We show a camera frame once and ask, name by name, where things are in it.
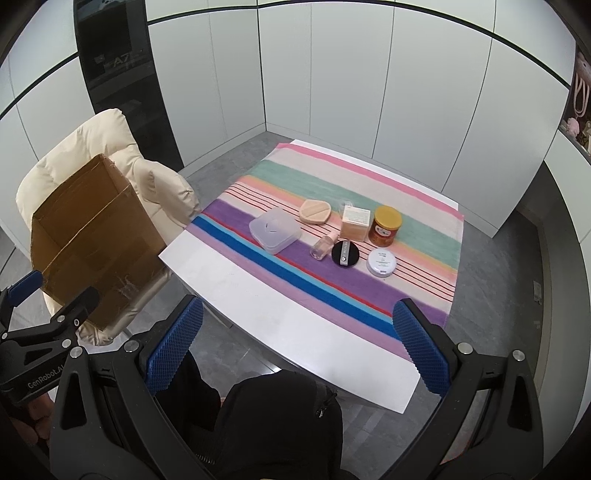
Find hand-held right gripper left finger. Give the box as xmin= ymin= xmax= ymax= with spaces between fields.
xmin=48 ymin=294 xmax=223 ymax=480

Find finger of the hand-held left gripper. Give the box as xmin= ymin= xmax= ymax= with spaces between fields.
xmin=0 ymin=286 xmax=102 ymax=355
xmin=0 ymin=270 xmax=44 ymax=331

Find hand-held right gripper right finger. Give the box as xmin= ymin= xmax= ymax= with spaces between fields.
xmin=369 ymin=298 xmax=544 ymax=480

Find brown cardboard box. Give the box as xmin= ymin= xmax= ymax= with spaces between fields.
xmin=30 ymin=154 xmax=174 ymax=344

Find white round compact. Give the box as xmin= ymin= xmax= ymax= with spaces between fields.
xmin=366 ymin=249 xmax=397 ymax=279

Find black round compact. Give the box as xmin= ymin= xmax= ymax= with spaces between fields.
xmin=331 ymin=240 xmax=361 ymax=269

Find amber jar with yellow lid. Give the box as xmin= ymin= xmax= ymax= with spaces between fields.
xmin=368 ymin=205 xmax=402 ymax=249

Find beige cosmetic carton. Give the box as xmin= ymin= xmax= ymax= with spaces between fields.
xmin=341 ymin=205 xmax=373 ymax=241

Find small clear spray bottle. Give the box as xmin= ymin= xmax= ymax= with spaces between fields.
xmin=309 ymin=233 xmax=337 ymax=261

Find clear square plastic box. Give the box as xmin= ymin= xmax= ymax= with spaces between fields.
xmin=249 ymin=207 xmax=302 ymax=256

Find beige powder puff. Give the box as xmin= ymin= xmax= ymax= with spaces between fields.
xmin=299 ymin=198 xmax=332 ymax=226

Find person's left hand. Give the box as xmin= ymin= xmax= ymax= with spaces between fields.
xmin=21 ymin=392 xmax=54 ymax=457

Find striped colourful blanket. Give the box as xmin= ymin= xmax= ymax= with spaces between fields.
xmin=187 ymin=142 xmax=465 ymax=366

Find person's legs in black trousers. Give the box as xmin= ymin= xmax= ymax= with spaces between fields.
xmin=157 ymin=351 xmax=345 ymax=480

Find cream padded chair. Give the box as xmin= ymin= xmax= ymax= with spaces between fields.
xmin=16 ymin=108 xmax=202 ymax=347

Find pink handbag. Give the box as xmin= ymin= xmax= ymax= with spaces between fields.
xmin=571 ymin=51 xmax=591 ymax=121

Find black glass wall panel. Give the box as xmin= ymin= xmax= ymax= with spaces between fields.
xmin=73 ymin=0 xmax=185 ymax=169

